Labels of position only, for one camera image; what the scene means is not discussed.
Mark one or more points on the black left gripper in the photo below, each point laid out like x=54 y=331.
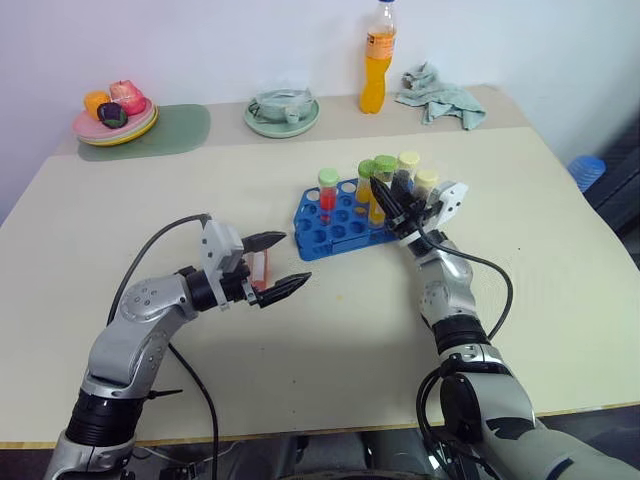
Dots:
x=237 y=287

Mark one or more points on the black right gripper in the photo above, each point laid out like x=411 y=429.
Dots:
x=412 y=217

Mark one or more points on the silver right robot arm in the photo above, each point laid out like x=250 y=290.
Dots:
x=450 y=295

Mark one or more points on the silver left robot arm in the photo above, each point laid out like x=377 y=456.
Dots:
x=125 y=340

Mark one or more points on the red test tube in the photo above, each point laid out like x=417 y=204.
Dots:
x=260 y=270

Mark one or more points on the blue test tube rack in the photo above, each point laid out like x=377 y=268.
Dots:
x=320 y=245

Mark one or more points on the orange tube with green cap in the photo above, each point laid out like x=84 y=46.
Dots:
x=364 y=192

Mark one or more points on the dark tube with green cap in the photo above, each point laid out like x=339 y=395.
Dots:
x=385 y=162

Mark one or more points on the dark tube with yellow cap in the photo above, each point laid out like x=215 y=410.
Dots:
x=408 y=159

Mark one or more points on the red tube with green cap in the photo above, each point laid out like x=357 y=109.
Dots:
x=328 y=197

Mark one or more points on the crumpled pale green cloth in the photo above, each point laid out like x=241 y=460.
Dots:
x=440 y=100

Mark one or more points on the orange soda bottle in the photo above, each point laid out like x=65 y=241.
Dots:
x=375 y=80

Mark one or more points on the pale green plate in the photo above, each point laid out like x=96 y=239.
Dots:
x=280 y=129

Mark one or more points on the black zip tie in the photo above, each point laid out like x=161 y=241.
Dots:
x=167 y=394

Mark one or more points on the green placemat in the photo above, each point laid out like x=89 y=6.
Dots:
x=175 y=130

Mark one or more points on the yellow plate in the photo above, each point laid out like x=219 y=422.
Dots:
x=142 y=131

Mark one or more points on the blue stool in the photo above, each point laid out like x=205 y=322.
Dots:
x=587 y=171

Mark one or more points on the purple toy fruit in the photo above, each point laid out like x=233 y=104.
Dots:
x=111 y=115

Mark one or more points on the stacked plates with toy food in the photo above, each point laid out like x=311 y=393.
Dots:
x=95 y=131

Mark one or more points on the red toy apple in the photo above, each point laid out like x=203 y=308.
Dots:
x=127 y=96

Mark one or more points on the orange toy fruit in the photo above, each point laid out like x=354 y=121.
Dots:
x=94 y=101

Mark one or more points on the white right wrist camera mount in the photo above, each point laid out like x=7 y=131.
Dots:
x=452 y=200

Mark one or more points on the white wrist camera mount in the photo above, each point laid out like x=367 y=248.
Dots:
x=220 y=245
x=452 y=200

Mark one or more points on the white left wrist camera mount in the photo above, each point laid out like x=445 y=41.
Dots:
x=220 y=245

